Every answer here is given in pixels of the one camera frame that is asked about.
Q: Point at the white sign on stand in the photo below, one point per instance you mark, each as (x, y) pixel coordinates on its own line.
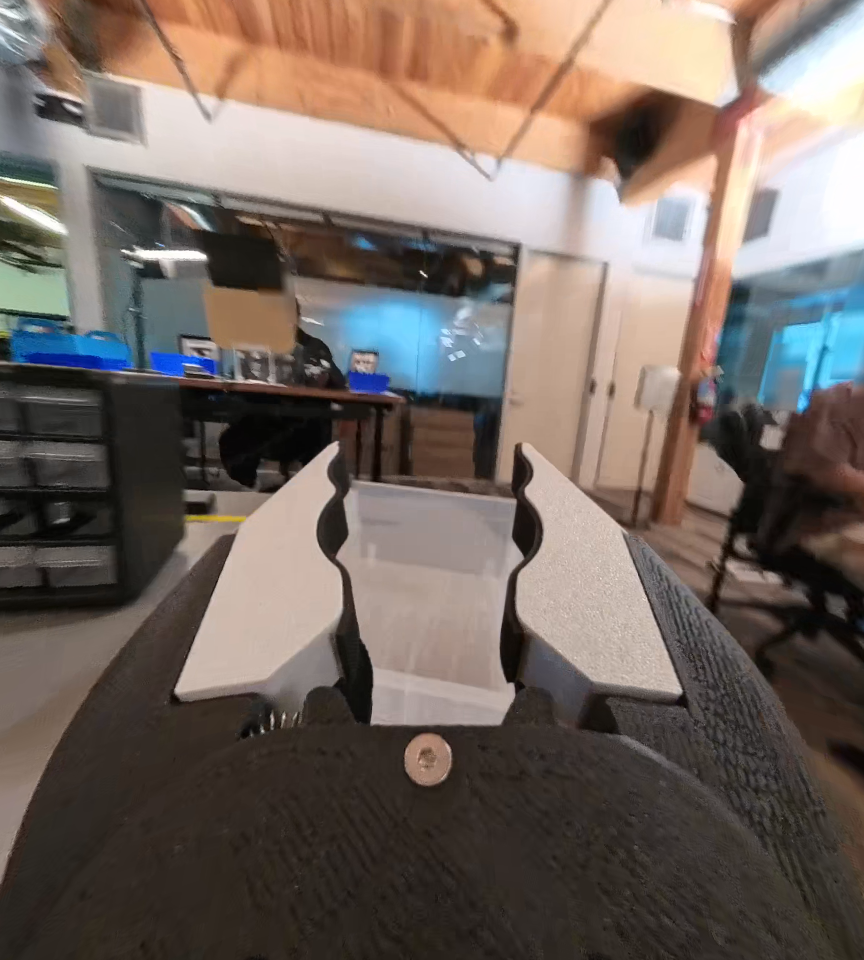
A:
(657, 386)

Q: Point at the studio light stand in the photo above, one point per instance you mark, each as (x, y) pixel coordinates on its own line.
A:
(169, 262)

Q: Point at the set of clear small drawers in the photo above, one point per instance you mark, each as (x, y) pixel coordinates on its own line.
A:
(64, 416)

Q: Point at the black office chair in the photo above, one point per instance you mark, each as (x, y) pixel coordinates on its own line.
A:
(747, 465)

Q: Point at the wooden post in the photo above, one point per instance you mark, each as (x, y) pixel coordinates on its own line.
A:
(694, 337)

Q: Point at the red fire extinguisher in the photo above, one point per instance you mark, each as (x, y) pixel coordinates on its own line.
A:
(704, 401)

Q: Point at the black ceiling speaker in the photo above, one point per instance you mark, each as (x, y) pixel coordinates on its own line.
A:
(638, 142)

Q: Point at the beige door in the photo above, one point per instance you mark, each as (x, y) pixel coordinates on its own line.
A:
(559, 360)

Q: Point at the blue plastic bin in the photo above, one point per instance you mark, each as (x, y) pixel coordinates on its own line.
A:
(368, 382)
(64, 349)
(181, 364)

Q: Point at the clear plastic drawer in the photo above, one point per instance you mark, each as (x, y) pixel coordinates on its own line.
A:
(432, 600)

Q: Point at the wall air vent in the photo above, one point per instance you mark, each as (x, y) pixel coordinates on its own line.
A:
(760, 214)
(115, 109)
(673, 217)

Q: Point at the printed marker board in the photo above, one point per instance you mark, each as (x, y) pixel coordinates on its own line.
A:
(263, 364)

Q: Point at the black monitor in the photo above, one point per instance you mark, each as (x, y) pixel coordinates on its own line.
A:
(244, 262)

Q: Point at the yellow tape strip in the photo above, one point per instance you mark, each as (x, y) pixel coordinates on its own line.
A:
(214, 517)

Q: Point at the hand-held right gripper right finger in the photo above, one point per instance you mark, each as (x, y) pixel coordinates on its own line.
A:
(597, 600)

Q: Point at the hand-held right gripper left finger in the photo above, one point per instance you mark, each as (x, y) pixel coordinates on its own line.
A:
(267, 600)

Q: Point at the black drawer cabinet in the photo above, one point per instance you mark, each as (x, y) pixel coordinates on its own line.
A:
(151, 487)

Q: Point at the wooden table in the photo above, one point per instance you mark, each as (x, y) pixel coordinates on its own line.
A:
(289, 391)

